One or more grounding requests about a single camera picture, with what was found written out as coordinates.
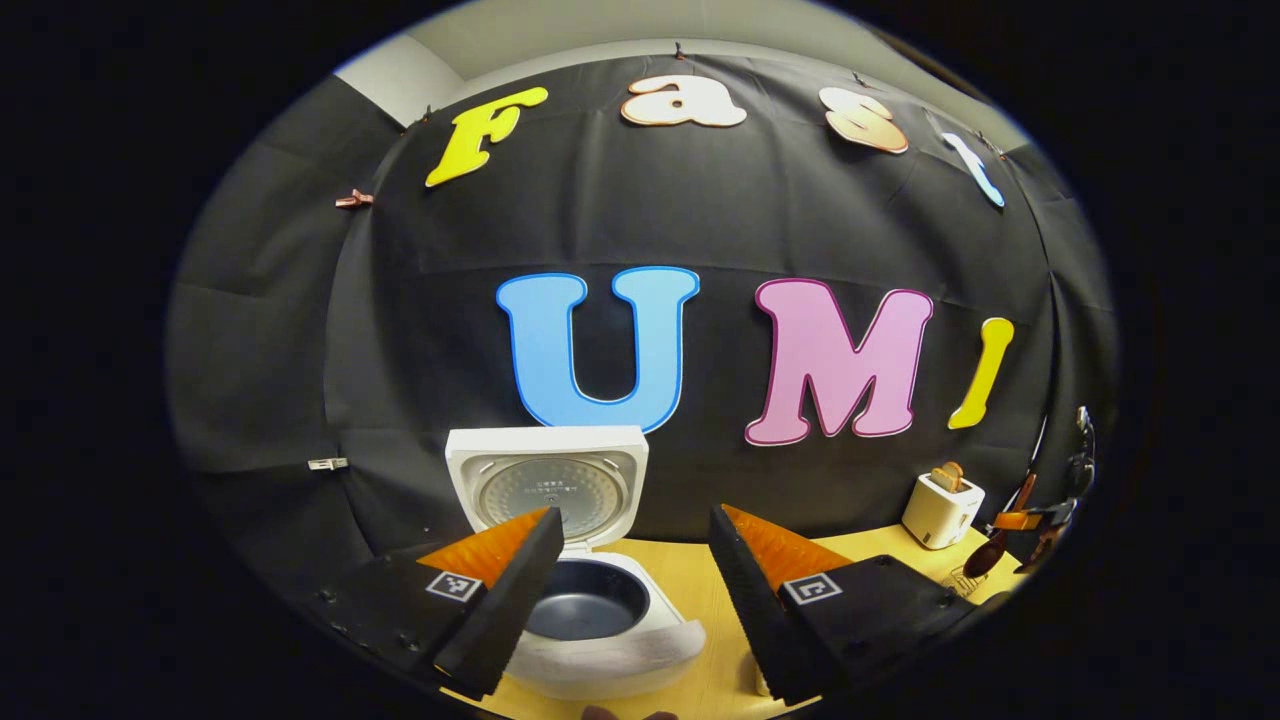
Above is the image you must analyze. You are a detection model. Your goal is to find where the brown wooden spoon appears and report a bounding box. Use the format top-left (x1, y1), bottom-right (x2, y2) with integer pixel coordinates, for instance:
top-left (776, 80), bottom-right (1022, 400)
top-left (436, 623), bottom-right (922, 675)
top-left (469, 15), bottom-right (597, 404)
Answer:
top-left (965, 473), bottom-right (1038, 579)

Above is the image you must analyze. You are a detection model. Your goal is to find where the black backdrop cloth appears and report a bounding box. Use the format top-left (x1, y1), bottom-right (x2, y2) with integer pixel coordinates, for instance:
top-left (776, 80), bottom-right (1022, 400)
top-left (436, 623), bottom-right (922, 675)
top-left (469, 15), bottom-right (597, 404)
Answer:
top-left (165, 40), bottom-right (1119, 591)

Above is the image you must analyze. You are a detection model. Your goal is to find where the white toaster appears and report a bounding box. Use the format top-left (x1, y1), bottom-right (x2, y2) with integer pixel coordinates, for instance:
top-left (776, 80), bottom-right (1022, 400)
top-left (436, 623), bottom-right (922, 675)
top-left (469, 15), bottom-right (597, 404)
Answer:
top-left (902, 472), bottom-right (986, 551)

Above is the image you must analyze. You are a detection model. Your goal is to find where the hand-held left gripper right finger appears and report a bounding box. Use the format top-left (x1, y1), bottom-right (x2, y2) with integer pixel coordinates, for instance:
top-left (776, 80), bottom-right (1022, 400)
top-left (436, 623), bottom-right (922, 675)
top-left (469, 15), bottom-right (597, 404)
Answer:
top-left (708, 503), bottom-right (1011, 706)

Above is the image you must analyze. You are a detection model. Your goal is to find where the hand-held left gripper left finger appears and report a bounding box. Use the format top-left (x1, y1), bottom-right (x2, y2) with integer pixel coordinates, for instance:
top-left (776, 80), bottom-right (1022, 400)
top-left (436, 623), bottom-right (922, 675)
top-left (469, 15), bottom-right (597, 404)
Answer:
top-left (285, 505), bottom-right (566, 701)

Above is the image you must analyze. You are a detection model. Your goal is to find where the white rice cooker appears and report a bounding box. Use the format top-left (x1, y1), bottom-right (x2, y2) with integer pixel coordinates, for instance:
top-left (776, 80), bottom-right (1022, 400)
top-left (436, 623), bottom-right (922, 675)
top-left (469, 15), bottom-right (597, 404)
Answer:
top-left (445, 425), bottom-right (707, 701)

